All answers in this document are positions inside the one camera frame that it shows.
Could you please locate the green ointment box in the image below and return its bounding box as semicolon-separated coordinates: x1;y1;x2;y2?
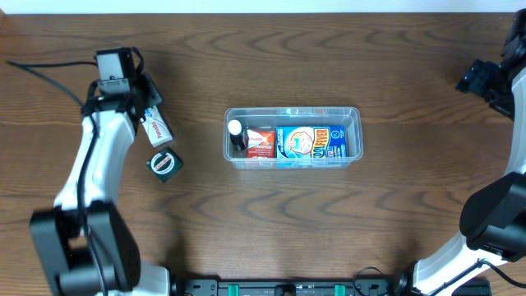
145;146;183;183

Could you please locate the clear plastic container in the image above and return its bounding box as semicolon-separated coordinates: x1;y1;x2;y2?
223;107;363;169

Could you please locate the red Panadol sachet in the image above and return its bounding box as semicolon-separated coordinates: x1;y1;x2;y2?
247;129;275;158

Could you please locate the blue KoolFever box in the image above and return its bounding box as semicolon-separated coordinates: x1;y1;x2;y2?
275;125;348;166

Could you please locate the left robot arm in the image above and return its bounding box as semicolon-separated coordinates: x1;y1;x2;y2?
30;73;171;295

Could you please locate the white Panadol box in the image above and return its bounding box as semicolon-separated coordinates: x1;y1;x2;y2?
142;106;173;147

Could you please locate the black mounting rail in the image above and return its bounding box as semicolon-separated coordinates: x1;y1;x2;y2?
171;278;395;296

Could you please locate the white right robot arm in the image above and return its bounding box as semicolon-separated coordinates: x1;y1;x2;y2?
392;10;525;295

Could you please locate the dark syrup bottle white cap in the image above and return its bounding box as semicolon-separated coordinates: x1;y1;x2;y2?
227;119;246;152

